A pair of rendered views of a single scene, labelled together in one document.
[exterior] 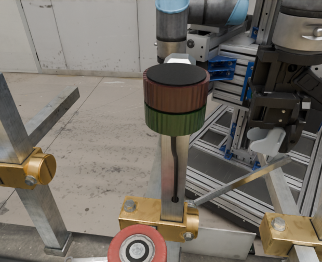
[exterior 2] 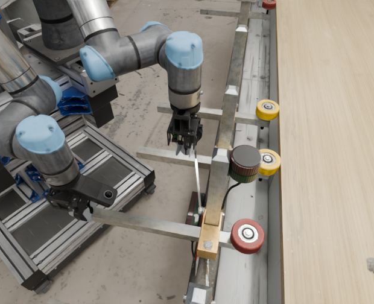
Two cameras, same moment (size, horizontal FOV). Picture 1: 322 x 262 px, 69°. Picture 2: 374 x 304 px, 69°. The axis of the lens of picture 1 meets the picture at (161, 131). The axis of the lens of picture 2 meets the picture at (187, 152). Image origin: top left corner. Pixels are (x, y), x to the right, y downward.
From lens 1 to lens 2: 54 cm
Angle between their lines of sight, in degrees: 62
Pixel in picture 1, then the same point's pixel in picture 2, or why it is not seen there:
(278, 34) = (186, 104)
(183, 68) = (242, 152)
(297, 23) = (195, 95)
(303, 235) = not seen: hidden behind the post
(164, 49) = (70, 174)
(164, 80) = (257, 160)
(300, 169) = (89, 144)
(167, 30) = (66, 158)
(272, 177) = (183, 158)
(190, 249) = not seen: hidden behind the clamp
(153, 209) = (210, 230)
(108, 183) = not seen: outside the picture
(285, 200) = (202, 159)
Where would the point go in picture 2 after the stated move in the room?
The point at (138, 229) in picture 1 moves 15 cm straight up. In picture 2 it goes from (236, 232) to (245, 199)
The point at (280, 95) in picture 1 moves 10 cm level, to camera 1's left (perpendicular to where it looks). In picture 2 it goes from (193, 125) to (191, 154)
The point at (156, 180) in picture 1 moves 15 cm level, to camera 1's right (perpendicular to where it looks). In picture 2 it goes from (181, 228) to (185, 181)
